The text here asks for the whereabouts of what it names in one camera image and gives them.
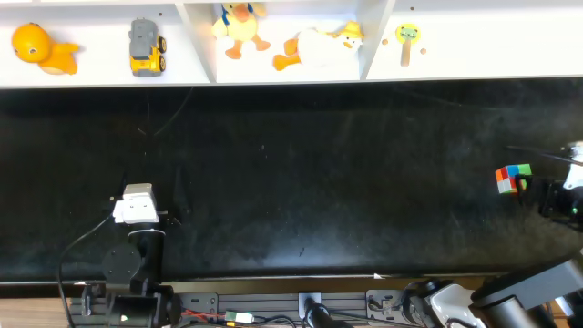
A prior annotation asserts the yellow rubber duck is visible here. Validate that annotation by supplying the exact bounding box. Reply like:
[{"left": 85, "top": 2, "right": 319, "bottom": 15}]
[{"left": 11, "top": 22, "right": 81, "bottom": 77}]

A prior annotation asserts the black cable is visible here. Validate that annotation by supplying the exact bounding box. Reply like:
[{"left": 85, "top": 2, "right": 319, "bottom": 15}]
[{"left": 56, "top": 213, "right": 115, "bottom": 328}]

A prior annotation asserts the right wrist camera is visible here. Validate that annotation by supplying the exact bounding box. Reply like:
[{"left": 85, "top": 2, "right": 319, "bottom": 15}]
[{"left": 562, "top": 140, "right": 583, "bottom": 191}]

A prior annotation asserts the mounting rail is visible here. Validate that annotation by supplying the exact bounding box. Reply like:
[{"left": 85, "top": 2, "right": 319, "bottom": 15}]
[{"left": 67, "top": 274, "right": 506, "bottom": 328}]

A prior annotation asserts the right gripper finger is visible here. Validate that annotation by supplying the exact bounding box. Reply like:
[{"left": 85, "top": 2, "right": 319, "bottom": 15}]
[
  {"left": 506, "top": 145, "right": 583, "bottom": 167},
  {"left": 515, "top": 173, "right": 544, "bottom": 207}
]

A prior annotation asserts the grey and yellow toy truck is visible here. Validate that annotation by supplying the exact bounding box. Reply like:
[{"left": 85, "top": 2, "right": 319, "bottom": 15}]
[{"left": 128, "top": 17, "right": 169, "bottom": 77}]

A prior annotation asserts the yellow plush duck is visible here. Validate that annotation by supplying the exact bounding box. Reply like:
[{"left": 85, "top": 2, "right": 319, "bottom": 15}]
[{"left": 210, "top": 2, "right": 272, "bottom": 60}]

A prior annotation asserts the many-coloured puzzle cube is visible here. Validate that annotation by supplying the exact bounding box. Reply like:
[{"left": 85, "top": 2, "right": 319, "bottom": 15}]
[{"left": 495, "top": 163, "right": 533, "bottom": 195}]

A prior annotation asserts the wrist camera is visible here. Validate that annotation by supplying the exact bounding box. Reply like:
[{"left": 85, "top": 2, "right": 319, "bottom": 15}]
[
  {"left": 111, "top": 182, "right": 161, "bottom": 226},
  {"left": 562, "top": 140, "right": 583, "bottom": 191}
]

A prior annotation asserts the white plush duck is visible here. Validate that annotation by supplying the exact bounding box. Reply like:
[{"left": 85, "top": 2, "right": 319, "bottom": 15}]
[{"left": 271, "top": 20, "right": 365, "bottom": 72}]

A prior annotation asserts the yellow rattle drum toy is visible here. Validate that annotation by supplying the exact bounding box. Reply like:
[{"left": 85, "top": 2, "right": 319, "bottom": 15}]
[{"left": 381, "top": 23, "right": 428, "bottom": 68}]

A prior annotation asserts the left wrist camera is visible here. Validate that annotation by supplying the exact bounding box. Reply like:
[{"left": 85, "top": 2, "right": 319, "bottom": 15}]
[{"left": 111, "top": 182, "right": 161, "bottom": 226}]

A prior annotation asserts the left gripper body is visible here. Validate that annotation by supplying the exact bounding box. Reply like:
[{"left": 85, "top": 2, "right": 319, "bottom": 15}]
[{"left": 154, "top": 210, "right": 184, "bottom": 228}]

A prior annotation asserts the white shelf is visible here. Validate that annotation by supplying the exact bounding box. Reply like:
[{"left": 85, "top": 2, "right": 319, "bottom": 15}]
[{"left": 0, "top": 0, "right": 583, "bottom": 89}]

